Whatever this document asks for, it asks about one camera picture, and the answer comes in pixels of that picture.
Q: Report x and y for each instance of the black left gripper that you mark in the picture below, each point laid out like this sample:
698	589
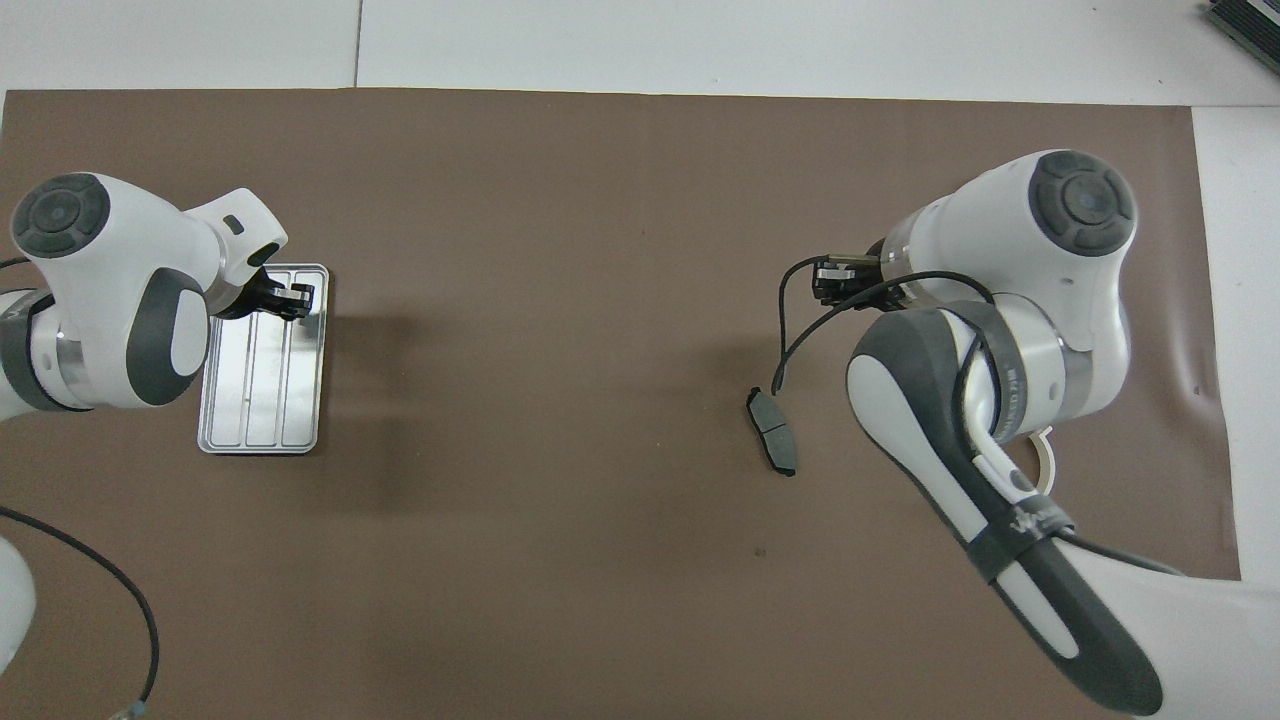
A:
248	298

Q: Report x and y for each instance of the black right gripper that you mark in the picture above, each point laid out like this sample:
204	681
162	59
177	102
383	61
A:
868	278

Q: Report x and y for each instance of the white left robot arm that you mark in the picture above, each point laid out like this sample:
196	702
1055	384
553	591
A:
110	260

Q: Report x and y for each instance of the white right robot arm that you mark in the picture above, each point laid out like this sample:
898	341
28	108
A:
1000	250

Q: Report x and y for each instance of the silver metal tray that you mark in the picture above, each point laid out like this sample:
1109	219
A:
260	400

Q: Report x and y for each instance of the long grey brake pad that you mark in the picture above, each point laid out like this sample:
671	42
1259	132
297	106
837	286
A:
770	425

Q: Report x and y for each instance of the brown table mat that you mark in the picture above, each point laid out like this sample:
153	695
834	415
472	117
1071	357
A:
600	300

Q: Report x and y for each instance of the grey ribbed device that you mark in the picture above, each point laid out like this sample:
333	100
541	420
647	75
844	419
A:
1250	25

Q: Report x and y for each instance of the white curved plastic bracket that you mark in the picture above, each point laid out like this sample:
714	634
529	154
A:
1050	465

